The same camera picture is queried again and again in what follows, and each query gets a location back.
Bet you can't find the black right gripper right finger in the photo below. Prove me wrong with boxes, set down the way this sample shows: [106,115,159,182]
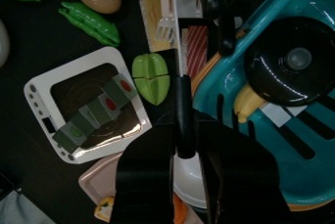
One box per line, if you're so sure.
[195,112,292,224]

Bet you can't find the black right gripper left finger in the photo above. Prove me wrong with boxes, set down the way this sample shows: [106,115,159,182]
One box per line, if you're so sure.
[110,120,178,224]

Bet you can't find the white toy cleaver black handle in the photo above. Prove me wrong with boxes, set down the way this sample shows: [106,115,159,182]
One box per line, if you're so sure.
[169,0,198,160]

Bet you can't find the pink toy plate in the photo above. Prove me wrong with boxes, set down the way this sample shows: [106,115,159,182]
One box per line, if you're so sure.
[78,151,132,206]

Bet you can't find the white toy bowl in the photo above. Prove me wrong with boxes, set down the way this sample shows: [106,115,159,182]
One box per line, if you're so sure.
[171,152,209,210]

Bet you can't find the orange toy carrot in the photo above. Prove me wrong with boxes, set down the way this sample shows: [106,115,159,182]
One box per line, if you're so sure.
[171,193,190,224]

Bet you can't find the yellow white toy piece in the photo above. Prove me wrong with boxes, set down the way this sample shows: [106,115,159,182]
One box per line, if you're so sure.
[92,196,116,224]

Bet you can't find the teal basket orange rim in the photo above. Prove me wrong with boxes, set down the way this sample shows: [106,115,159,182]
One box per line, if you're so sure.
[190,0,335,212]

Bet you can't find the grey-green roll red dots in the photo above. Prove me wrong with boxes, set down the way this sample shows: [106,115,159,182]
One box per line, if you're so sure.
[51,73,139,155]

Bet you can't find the yellow toy banana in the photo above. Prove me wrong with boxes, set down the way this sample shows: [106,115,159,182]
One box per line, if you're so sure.
[232,83,268,124]

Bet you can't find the pale grey object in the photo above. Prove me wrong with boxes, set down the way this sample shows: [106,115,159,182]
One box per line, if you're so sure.
[0,190,56,224]

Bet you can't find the light green cut vegetable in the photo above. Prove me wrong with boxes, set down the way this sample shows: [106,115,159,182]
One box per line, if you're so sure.
[131,52,171,107]

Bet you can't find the black pot lid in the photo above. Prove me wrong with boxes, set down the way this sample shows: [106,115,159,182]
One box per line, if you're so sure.
[244,16,335,107]

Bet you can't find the white toy induction stove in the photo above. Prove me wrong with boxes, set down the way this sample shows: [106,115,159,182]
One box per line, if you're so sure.
[23,45,153,165]

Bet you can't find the red striped toy bacon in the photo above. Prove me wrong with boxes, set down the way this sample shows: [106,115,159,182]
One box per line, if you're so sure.
[179,24,210,79]

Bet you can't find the white toy fork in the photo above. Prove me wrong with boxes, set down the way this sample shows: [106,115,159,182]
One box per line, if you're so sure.
[153,0,178,44]

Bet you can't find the green toy pea pod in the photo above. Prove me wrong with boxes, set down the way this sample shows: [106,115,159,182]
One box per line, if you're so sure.
[57,1,122,48]

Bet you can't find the yellow toy cheese slice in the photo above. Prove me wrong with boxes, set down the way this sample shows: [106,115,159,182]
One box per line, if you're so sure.
[139,0,175,53]

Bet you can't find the short black utensil handle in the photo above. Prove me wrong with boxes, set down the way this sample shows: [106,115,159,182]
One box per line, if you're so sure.
[216,0,240,57]

